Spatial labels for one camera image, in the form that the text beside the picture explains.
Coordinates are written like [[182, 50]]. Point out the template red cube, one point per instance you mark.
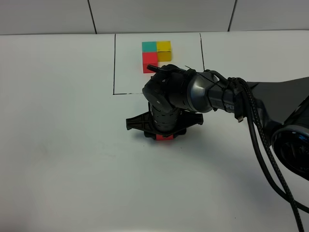
[[149, 58]]

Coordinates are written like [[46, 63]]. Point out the template yellow cube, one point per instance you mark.
[[164, 52]]

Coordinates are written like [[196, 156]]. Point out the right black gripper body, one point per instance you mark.
[[156, 122]]

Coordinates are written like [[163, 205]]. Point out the template teal cube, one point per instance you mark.
[[149, 47]]

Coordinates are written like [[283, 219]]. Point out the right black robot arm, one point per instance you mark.
[[178, 98]]

